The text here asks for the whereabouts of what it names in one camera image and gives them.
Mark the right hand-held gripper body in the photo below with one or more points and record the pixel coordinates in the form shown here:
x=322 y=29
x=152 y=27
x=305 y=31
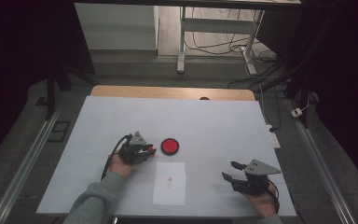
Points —
x=251 y=185

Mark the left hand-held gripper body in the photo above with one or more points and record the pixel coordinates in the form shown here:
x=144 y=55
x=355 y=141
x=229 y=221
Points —
x=132 y=152

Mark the round red ink pad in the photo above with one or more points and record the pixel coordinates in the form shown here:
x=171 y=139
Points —
x=170 y=146

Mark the white paper sheet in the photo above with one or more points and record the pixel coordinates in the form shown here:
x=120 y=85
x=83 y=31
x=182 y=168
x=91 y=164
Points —
x=175 y=193

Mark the person's left hand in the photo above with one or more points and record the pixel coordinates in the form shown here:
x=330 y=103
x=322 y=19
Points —
x=121 y=168

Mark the person's right hand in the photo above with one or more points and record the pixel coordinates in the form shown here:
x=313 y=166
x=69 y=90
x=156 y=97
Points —
x=264 y=203

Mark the white table cover sheet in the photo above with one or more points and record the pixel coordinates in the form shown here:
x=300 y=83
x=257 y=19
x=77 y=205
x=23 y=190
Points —
x=136 y=118

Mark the white power strip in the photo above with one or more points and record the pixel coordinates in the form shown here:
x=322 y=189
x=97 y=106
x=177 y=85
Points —
x=274 y=138

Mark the wooden table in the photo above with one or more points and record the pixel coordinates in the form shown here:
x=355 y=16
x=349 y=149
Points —
x=167 y=92

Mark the small black round object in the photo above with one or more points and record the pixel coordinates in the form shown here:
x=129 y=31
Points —
x=204 y=98

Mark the black floor plate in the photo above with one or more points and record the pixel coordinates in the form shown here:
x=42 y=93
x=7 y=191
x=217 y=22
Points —
x=59 y=131

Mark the small white adapter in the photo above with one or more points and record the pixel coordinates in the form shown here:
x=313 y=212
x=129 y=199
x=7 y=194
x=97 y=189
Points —
x=296 y=112

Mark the black tripod stand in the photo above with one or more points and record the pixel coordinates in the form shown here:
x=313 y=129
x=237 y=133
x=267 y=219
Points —
x=301 y=90

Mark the white cabinet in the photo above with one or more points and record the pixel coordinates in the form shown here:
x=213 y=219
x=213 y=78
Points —
x=118 y=28

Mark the dark curtain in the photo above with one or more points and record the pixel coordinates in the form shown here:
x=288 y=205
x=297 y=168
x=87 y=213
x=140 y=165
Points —
x=18 y=46
x=338 y=62

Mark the metal floor rail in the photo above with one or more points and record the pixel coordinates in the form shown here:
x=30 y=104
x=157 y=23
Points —
x=323 y=168
x=28 y=161

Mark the white desk frame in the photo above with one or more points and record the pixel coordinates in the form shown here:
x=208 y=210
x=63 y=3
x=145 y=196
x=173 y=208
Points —
x=217 y=25

